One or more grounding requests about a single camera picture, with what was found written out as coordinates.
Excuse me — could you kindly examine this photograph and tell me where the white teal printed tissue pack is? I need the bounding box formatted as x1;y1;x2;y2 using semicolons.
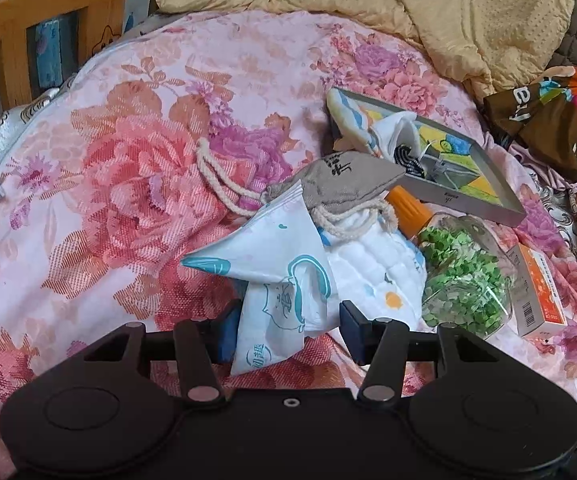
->
181;182;339;375

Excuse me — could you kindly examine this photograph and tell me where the orange plastic cup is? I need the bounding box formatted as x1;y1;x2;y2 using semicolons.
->
386;185;433;240

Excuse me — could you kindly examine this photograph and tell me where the grey drawstring pouch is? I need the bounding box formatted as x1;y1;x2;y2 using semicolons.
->
195;136;408;241

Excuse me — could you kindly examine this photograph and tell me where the white quilted baby cloth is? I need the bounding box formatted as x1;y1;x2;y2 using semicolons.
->
310;200;427;333

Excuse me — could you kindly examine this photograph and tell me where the clear jar of green stars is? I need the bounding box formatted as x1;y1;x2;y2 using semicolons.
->
417;214;516;339

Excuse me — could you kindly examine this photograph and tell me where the pink floral bedspread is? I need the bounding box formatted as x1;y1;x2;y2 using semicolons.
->
0;11;577;479

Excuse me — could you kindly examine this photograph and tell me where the orange white medicine box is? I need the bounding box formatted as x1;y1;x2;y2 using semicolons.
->
507;244;567;341

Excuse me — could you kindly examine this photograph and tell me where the metal tray with cartoon print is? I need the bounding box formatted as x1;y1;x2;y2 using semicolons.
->
338;88;526;228

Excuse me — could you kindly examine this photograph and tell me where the striped white orange blue sock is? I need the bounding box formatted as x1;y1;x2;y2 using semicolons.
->
326;88;381;157

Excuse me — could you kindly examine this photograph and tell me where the colourful brown patterned garment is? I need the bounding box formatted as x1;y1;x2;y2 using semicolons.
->
483;66;577;184

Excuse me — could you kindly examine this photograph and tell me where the wooden bed rail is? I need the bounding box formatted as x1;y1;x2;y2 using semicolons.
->
0;0;157;111

